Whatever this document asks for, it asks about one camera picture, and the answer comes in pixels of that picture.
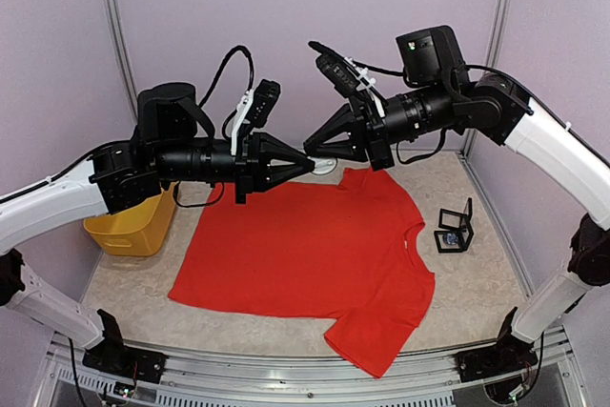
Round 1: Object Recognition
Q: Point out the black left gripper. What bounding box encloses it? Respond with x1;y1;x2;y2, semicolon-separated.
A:
154;131;315;203

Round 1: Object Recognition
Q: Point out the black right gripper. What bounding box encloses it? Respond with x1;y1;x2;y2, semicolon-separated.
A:
303;77;458;170

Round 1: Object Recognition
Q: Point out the white round brooch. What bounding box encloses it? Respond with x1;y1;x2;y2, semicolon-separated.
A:
308;156;338;176

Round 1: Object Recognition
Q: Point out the red t-shirt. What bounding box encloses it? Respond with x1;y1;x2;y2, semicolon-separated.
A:
169;168;436;378

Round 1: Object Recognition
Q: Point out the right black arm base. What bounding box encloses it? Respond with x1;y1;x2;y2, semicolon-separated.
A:
455;307;539;382

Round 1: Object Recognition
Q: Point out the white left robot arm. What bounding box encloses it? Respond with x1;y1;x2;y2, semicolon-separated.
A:
1;80;315;374

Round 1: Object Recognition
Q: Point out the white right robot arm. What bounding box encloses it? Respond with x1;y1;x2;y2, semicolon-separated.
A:
304;25;609;373

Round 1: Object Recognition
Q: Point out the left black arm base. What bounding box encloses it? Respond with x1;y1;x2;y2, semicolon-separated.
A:
83;309;168;384

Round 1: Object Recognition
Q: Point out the blue brooch in front box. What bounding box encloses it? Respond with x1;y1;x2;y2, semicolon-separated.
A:
443;233;460;246

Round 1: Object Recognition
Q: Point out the rear black display box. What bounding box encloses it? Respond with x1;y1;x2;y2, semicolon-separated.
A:
438;197;473;231

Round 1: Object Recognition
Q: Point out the black display box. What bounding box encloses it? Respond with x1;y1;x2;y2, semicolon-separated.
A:
434;229;475;254
438;197;473;231

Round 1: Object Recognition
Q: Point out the yellow plastic basket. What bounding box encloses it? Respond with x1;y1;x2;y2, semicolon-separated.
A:
83;184;176;257

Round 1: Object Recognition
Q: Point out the front black display box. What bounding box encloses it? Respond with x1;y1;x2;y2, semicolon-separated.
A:
434;229;475;254

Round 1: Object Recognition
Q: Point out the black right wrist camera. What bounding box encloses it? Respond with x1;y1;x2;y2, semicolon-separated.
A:
308;41;386;118

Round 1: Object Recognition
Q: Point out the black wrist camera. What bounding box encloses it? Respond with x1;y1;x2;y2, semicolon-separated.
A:
308;41;386;118
230;79;281;155

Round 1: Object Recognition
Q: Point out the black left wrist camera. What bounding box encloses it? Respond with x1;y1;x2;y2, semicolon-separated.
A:
230;79;281;155

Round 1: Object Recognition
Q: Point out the right aluminium frame post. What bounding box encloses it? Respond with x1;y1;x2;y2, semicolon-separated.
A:
465;0;519;158

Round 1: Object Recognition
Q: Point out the aluminium frame post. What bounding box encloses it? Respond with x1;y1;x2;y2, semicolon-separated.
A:
465;0;519;158
103;0;137;117

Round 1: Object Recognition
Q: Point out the aluminium front rail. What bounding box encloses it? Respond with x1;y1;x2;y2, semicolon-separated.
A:
32;325;587;407

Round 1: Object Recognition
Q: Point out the left aluminium frame post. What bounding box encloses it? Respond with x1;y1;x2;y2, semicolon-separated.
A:
103;0;137;117

